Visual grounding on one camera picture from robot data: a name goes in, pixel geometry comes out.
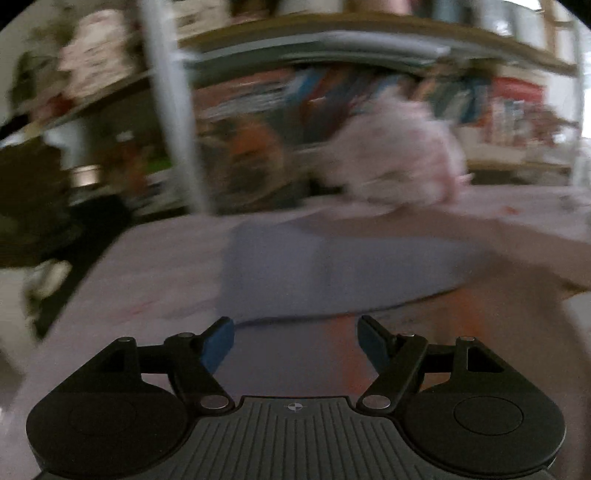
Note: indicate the metal bowl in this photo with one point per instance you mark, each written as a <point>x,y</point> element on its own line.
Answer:
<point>85,175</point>

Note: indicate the row of colourful books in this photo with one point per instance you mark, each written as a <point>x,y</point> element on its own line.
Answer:
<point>323,97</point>

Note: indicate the white smartwatch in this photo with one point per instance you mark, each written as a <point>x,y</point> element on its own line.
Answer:
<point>48,277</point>

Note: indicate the pink dotted frilly plush toy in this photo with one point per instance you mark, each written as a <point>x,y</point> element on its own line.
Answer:
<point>392,152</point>

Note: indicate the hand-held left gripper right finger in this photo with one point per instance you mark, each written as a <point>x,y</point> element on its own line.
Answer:
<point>371,344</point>

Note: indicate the large illustrated book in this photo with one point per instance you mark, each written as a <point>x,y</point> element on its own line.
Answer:
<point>249,161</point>

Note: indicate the red boxed book set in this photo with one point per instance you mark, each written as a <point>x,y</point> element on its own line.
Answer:
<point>517,92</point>

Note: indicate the floral fabric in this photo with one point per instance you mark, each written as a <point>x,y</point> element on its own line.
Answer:
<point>97,50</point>

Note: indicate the dark brown cloth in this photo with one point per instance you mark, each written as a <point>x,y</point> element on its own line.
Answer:
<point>27,198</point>

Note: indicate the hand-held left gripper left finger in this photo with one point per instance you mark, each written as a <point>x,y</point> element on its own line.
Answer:
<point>219,344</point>

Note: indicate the white frame wooden shelf unit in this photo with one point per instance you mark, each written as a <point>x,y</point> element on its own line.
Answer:
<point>178,120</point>

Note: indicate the grey fleece-lined tan pants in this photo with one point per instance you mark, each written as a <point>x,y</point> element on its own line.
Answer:
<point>300,267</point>

